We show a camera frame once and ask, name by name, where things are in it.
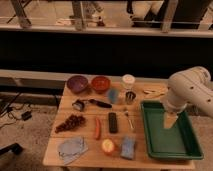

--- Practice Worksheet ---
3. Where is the white lidded cup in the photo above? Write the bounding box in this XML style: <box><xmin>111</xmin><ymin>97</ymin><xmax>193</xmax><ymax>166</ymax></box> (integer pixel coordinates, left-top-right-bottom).
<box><xmin>122</xmin><ymin>74</ymin><xmax>135</xmax><ymax>90</ymax></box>

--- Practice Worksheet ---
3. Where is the light blue towel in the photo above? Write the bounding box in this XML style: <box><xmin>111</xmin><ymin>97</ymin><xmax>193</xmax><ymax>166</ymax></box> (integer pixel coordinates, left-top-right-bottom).
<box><xmin>58</xmin><ymin>136</ymin><xmax>88</xmax><ymax>165</ymax></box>

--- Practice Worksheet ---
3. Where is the blue sponge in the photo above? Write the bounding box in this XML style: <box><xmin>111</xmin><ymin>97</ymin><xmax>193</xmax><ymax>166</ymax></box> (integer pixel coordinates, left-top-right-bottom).
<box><xmin>107</xmin><ymin>88</ymin><xmax>119</xmax><ymax>104</ymax></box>

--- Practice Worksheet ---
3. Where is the black power adapter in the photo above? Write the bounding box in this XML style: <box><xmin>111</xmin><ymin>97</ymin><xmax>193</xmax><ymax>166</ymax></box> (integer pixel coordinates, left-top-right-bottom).
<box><xmin>21</xmin><ymin>111</ymin><xmax>32</xmax><ymax>121</ymax></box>

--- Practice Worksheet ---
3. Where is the green plastic tray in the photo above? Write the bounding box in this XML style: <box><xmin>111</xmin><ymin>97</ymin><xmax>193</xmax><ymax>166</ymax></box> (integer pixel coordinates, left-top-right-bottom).
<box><xmin>140</xmin><ymin>101</ymin><xmax>204</xmax><ymax>160</ymax></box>

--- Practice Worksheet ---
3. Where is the purple bowl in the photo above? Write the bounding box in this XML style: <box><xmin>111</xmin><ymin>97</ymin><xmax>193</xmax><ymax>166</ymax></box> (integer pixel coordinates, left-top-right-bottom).
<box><xmin>67</xmin><ymin>75</ymin><xmax>88</xmax><ymax>94</ymax></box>

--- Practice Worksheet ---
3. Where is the banana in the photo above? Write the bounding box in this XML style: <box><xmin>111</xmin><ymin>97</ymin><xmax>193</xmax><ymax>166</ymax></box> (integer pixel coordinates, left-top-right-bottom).
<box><xmin>143</xmin><ymin>88</ymin><xmax>167</xmax><ymax>99</ymax></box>

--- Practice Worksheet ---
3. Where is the wooden table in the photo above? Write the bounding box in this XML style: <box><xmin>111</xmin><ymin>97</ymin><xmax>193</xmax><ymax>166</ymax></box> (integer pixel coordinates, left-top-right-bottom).
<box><xmin>43</xmin><ymin>82</ymin><xmax>195</xmax><ymax>171</ymax></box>

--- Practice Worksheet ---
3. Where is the blue folded cloth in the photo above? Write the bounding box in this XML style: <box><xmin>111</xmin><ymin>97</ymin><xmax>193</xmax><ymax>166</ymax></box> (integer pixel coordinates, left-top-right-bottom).
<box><xmin>120</xmin><ymin>136</ymin><xmax>135</xmax><ymax>160</ymax></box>

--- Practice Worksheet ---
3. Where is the red bowl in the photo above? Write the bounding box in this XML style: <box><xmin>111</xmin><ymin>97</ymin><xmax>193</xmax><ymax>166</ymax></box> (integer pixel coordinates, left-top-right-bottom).
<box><xmin>91</xmin><ymin>76</ymin><xmax>111</xmax><ymax>94</ymax></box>

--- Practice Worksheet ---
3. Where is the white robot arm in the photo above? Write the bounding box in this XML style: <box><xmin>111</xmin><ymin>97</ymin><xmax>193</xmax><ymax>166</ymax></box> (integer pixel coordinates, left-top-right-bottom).
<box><xmin>161</xmin><ymin>67</ymin><xmax>213</xmax><ymax>129</ymax></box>

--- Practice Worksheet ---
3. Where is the orange carrot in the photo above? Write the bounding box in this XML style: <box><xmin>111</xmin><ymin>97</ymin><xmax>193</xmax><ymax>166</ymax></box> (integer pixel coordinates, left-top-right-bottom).
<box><xmin>94</xmin><ymin>117</ymin><xmax>101</xmax><ymax>140</ymax></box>

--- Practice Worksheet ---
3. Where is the black handled brush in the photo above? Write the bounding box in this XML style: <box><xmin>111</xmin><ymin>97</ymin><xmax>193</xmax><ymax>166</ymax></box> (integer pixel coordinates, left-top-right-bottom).
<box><xmin>72</xmin><ymin>99</ymin><xmax>112</xmax><ymax>112</ymax></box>

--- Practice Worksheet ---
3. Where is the bunch of dark grapes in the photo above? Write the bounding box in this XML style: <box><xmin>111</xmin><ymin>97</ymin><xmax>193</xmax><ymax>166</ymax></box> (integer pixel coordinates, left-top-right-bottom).
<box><xmin>55</xmin><ymin>114</ymin><xmax>86</xmax><ymax>133</ymax></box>

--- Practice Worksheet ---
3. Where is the metal cup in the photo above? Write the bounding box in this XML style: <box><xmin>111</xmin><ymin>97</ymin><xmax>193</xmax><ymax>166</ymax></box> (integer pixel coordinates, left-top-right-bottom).
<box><xmin>125</xmin><ymin>91</ymin><xmax>136</xmax><ymax>104</ymax></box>

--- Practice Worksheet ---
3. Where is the black remote control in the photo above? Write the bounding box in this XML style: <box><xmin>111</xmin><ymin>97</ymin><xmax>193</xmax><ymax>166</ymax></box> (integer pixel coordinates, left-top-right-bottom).
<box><xmin>108</xmin><ymin>113</ymin><xmax>118</xmax><ymax>133</ymax></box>

